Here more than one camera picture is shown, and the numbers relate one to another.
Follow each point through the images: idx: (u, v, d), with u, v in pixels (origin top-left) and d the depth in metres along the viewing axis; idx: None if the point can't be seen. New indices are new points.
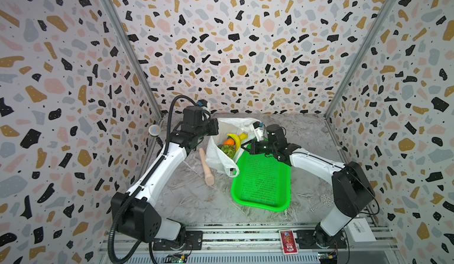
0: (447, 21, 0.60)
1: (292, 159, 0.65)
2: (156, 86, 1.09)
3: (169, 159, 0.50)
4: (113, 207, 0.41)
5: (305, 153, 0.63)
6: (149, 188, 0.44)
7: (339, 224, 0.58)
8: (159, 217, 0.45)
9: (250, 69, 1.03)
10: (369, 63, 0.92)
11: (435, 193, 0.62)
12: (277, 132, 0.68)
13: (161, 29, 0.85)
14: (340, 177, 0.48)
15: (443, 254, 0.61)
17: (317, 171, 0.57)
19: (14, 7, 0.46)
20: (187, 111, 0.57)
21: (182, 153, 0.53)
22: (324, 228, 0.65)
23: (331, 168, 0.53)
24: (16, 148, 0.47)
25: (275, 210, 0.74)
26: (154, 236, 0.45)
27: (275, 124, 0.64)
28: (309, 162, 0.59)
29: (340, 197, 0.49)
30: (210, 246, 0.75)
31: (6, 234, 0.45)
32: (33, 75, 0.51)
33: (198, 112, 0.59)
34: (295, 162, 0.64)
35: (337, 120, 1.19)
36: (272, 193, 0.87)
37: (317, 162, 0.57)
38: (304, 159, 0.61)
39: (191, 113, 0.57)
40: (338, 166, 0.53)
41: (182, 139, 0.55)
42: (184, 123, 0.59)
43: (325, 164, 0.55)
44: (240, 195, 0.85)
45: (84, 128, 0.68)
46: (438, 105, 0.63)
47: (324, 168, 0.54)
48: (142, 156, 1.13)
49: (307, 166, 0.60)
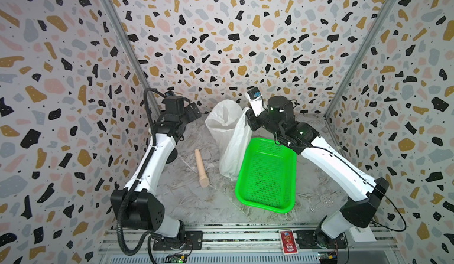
0: (446, 21, 0.60)
1: (307, 151, 0.48)
2: (156, 86, 1.09)
3: (160, 149, 0.50)
4: (114, 203, 0.41)
5: (330, 152, 0.47)
6: (147, 179, 0.44)
7: (341, 229, 0.57)
8: (162, 205, 0.47)
9: (250, 69, 1.03)
10: (369, 63, 0.92)
11: (435, 193, 0.62)
12: (285, 108, 0.47)
13: (161, 29, 0.85)
14: (373, 200, 0.41)
15: (443, 254, 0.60)
17: (339, 179, 0.46)
19: (14, 7, 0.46)
20: (167, 101, 0.57)
21: (171, 142, 0.53)
22: (325, 231, 0.65)
23: (362, 185, 0.43)
24: (16, 148, 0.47)
25: (281, 211, 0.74)
26: (161, 224, 0.46)
27: (282, 100, 0.50)
28: (332, 164, 0.46)
29: (359, 212, 0.44)
30: (210, 246, 0.75)
31: (6, 234, 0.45)
32: (33, 75, 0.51)
33: (179, 100, 0.59)
34: (312, 157, 0.48)
35: (337, 120, 1.19)
36: (275, 196, 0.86)
37: (344, 170, 0.45)
38: (327, 160, 0.46)
39: (172, 102, 0.57)
40: (370, 186, 0.43)
41: (168, 129, 0.55)
42: (167, 113, 0.59)
43: (354, 178, 0.44)
44: (243, 194, 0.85)
45: (84, 128, 0.67)
46: (438, 105, 0.63)
47: (353, 182, 0.44)
48: (142, 156, 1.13)
49: (326, 167, 0.47)
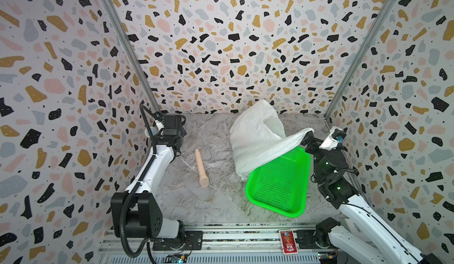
0: (446, 21, 0.60)
1: (343, 206, 0.53)
2: (156, 86, 1.09)
3: (161, 156, 0.53)
4: (113, 208, 0.41)
5: (366, 212, 0.49)
6: (148, 182, 0.46)
7: (350, 251, 0.58)
8: (159, 212, 0.46)
9: (250, 69, 1.03)
10: (369, 63, 0.92)
11: (435, 193, 0.62)
12: (340, 171, 0.51)
13: (161, 29, 0.85)
14: None
15: (443, 254, 0.61)
17: (376, 241, 0.46)
19: (14, 7, 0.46)
20: (166, 117, 0.62)
21: (171, 152, 0.56)
22: (332, 238, 0.64)
23: (402, 254, 0.42)
24: (16, 148, 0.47)
25: (289, 215, 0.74)
26: (158, 232, 0.45)
27: (341, 160, 0.52)
28: (367, 224, 0.48)
29: None
30: (210, 246, 0.75)
31: (6, 234, 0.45)
32: (33, 75, 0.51)
33: (177, 116, 0.65)
34: (347, 212, 0.52)
35: (337, 120, 1.19)
36: (286, 198, 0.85)
37: (382, 232, 0.46)
38: (362, 218, 0.49)
39: (171, 117, 0.62)
40: (415, 258, 0.41)
41: (168, 141, 0.59)
42: (165, 128, 0.64)
43: (393, 243, 0.44)
44: (253, 195, 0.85)
45: (84, 128, 0.67)
46: (438, 105, 0.63)
47: (391, 248, 0.43)
48: (142, 156, 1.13)
49: (363, 227, 0.49)
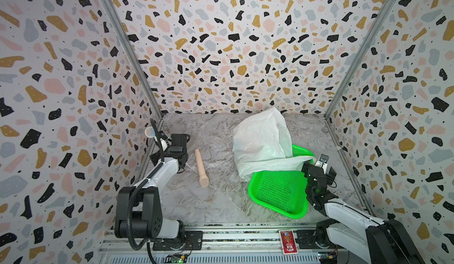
0: (446, 21, 0.60)
1: (326, 208, 0.64)
2: (156, 86, 1.09)
3: (168, 163, 0.59)
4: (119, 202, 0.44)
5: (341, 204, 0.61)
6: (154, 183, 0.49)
7: (347, 244, 0.57)
8: (160, 214, 0.46)
9: (250, 69, 1.03)
10: (369, 63, 0.92)
11: (435, 193, 0.62)
12: (318, 179, 0.66)
13: (161, 29, 0.85)
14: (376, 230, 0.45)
15: (443, 254, 0.61)
17: (352, 224, 0.53)
19: (14, 7, 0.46)
20: (174, 135, 0.70)
21: (177, 162, 0.62)
22: (330, 235, 0.64)
23: (367, 222, 0.50)
24: (16, 148, 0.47)
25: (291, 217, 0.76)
26: (157, 234, 0.44)
27: (320, 172, 0.68)
28: (343, 212, 0.57)
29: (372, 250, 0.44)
30: (210, 246, 0.75)
31: (6, 234, 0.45)
32: (33, 75, 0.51)
33: (183, 136, 0.72)
34: (330, 212, 0.62)
35: (337, 120, 1.19)
36: (291, 199, 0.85)
37: (353, 213, 0.55)
38: (338, 209, 0.59)
39: (178, 135, 0.70)
40: (375, 222, 0.49)
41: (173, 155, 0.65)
42: (172, 145, 0.70)
43: (360, 217, 0.52)
44: (256, 196, 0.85)
45: (84, 128, 0.67)
46: (438, 105, 0.63)
47: (359, 220, 0.51)
48: (142, 156, 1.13)
49: (341, 218, 0.57)
